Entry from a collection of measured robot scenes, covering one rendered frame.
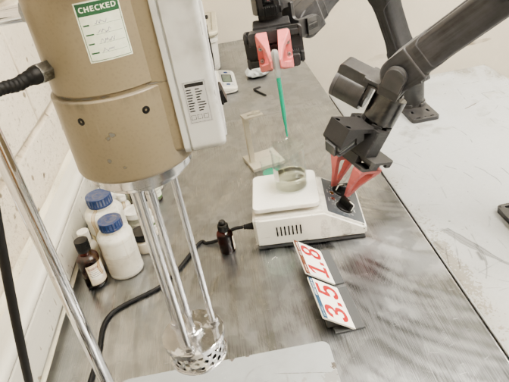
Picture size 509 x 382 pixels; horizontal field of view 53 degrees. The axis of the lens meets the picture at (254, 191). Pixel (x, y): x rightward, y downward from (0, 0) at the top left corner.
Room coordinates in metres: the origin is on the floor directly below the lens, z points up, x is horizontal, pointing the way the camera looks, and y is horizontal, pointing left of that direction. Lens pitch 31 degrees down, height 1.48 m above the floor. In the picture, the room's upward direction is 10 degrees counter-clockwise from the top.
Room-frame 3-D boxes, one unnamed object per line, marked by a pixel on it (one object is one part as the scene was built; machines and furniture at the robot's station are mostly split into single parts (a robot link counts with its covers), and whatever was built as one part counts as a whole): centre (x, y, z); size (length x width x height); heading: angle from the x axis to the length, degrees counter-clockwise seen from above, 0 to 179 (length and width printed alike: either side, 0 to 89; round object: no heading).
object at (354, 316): (0.57, -0.09, 0.92); 0.09 x 0.06 x 0.04; 4
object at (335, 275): (0.67, -0.08, 0.92); 0.09 x 0.06 x 0.04; 4
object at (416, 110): (1.25, -0.45, 0.94); 0.20 x 0.07 x 0.08; 1
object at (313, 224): (0.81, -0.08, 0.94); 0.22 x 0.13 x 0.08; 84
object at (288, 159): (0.82, -0.07, 1.03); 0.07 x 0.06 x 0.08; 157
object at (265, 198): (0.81, -0.06, 0.98); 0.12 x 0.12 x 0.01; 84
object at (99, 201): (0.84, 0.29, 0.96); 0.07 x 0.07 x 0.13
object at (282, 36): (0.85, -0.07, 1.22); 0.09 x 0.07 x 0.07; 175
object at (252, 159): (1.10, -0.03, 0.96); 0.08 x 0.08 x 0.13; 15
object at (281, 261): (0.70, -0.02, 0.91); 0.06 x 0.06 x 0.02
